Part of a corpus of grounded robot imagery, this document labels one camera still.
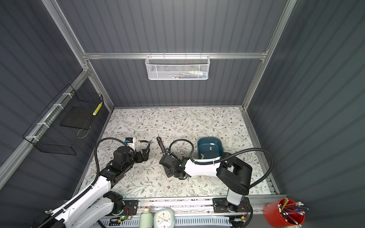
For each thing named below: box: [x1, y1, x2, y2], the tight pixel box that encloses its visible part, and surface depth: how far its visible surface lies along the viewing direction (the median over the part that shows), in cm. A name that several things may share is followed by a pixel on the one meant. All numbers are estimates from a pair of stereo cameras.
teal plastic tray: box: [197, 136, 224, 160], surface depth 96 cm
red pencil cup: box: [263, 197, 309, 228], surface depth 62 cm
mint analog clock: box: [153, 207, 176, 228], surface depth 69 cm
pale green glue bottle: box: [139, 206, 154, 228], surface depth 66 cm
